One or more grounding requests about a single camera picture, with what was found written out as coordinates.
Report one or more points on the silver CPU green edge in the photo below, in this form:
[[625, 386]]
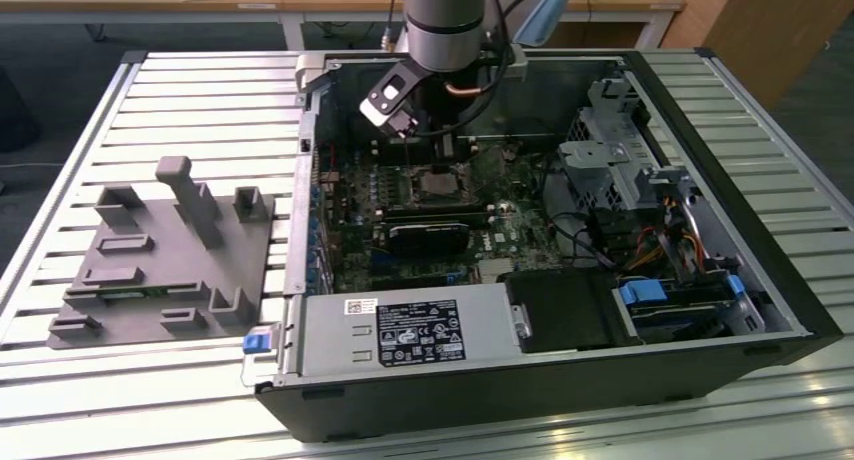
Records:
[[440, 184]]

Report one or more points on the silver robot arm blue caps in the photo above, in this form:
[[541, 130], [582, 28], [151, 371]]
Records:
[[440, 25]]

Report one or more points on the CPU socket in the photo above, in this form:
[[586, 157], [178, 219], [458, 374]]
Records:
[[470, 185]]

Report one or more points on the black RAM slot white clips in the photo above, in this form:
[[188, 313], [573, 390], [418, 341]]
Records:
[[427, 222], [427, 212]]

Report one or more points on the green motherboard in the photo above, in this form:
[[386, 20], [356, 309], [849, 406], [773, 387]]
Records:
[[527, 215]]

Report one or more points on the black graphics card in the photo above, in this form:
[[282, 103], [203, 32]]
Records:
[[427, 242]]

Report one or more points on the silver chipset heatsink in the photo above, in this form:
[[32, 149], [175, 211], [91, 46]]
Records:
[[499, 270]]

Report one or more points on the black plastic fan shroud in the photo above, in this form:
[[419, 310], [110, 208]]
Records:
[[561, 310]]

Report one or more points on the silver power supply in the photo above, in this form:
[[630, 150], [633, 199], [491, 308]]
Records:
[[327, 325]]

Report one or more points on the hard disk in blue carrier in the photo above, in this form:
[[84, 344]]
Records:
[[641, 292]]

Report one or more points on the wooden cabinet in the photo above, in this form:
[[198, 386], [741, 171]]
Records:
[[767, 30]]

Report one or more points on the grey parts rack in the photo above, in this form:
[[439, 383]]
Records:
[[167, 280]]

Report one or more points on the blue case release latch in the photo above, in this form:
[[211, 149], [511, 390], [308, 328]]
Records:
[[259, 341]]

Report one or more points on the blue carrier tab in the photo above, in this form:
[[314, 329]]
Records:
[[735, 285]]

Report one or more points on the black PC case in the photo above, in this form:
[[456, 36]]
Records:
[[467, 410]]

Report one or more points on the green RAM stick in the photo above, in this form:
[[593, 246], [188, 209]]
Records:
[[123, 294]]

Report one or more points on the metal disk bay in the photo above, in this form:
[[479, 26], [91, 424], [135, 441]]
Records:
[[747, 315]]

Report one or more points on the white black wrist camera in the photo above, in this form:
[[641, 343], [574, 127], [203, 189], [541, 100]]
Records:
[[390, 92]]

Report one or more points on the grey case hinge bracket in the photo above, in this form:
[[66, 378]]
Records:
[[310, 72]]

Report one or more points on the wooden desk white frame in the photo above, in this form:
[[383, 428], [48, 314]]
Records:
[[100, 2]]

